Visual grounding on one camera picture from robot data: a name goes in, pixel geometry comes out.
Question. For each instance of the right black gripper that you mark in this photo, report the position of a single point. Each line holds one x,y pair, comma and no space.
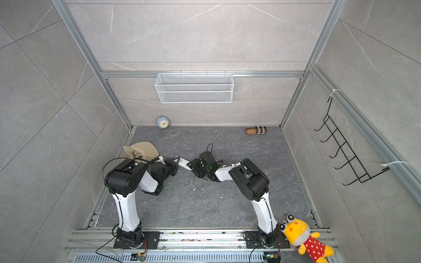
196,163

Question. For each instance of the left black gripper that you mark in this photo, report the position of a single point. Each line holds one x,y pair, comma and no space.
174,165

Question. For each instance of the white remote control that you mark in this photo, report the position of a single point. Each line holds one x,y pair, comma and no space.
184,164

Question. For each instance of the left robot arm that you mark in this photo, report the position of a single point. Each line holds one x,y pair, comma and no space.
123,181

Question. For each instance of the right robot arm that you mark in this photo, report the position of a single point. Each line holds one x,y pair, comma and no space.
252,183

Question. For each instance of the beige cap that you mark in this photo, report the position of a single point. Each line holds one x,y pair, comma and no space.
144,150

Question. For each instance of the small round grey clock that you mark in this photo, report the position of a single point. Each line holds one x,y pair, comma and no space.
163,122

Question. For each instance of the plaid striped slipper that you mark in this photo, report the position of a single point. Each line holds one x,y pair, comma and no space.
256,130

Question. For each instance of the yellow plush toy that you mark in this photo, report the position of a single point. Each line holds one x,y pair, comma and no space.
298,234

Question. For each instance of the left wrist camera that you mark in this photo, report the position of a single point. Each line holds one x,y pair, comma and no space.
160,159

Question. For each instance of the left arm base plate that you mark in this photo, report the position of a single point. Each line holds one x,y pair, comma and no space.
138,240

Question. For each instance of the white wire mesh basket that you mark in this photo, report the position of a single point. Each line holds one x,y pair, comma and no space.
174,88

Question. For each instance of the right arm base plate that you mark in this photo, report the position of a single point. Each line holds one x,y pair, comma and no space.
258,239

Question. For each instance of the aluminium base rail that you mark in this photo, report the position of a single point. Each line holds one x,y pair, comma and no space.
180,246

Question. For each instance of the black wall hook rack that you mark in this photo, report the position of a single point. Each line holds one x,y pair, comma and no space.
344,148

